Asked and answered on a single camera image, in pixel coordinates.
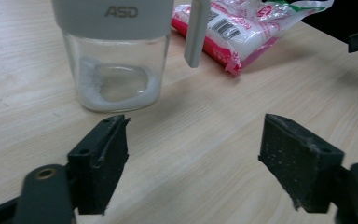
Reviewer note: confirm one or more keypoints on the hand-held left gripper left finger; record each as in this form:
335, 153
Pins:
101, 161

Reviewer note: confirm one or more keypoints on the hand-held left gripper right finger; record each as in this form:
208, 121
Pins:
301, 168

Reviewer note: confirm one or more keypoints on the pink bag of white granules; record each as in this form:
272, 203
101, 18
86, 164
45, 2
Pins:
248, 40

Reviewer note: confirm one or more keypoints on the glass jar with grey lid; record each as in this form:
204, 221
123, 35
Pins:
115, 18

